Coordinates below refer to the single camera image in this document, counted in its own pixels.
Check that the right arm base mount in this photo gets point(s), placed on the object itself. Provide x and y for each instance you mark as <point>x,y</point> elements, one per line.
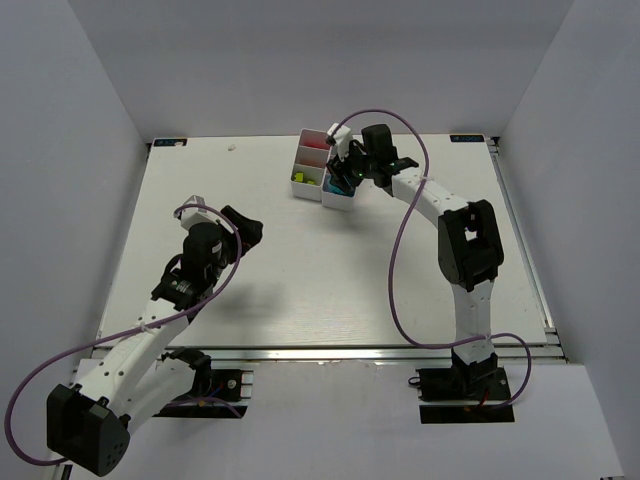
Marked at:
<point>446,398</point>

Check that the teal rounded lego brick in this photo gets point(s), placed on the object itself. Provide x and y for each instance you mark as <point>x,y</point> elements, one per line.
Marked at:
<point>330,188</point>

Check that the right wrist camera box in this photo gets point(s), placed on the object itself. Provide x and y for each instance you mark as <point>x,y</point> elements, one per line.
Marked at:
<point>338,138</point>

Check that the aluminium table rail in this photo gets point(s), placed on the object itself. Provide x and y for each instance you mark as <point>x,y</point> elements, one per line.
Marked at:
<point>550,352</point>

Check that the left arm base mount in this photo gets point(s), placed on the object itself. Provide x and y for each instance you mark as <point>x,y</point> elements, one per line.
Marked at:
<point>216,392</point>

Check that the lime green lego brick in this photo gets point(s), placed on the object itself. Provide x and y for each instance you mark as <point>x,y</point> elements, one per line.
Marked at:
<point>300,177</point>

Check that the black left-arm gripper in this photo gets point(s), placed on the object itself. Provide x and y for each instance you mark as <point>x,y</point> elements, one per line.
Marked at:
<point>240,228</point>

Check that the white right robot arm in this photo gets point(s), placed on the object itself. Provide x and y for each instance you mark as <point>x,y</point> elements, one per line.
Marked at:
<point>469,246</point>

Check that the left blue corner label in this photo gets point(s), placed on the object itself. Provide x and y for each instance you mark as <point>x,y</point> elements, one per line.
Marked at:
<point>169,142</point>

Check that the blue table corner label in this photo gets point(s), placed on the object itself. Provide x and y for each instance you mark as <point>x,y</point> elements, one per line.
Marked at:
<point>466,138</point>

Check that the red rounded lego brick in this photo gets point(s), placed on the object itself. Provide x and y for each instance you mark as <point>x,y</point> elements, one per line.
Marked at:
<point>317,144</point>

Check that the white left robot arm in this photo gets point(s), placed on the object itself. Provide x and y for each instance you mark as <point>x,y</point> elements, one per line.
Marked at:
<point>91,422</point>

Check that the white divided container left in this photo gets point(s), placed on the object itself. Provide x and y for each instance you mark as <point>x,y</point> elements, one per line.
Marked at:
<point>312,163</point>

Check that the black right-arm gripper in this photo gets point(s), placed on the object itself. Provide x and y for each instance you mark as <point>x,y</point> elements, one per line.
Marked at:
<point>343,169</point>

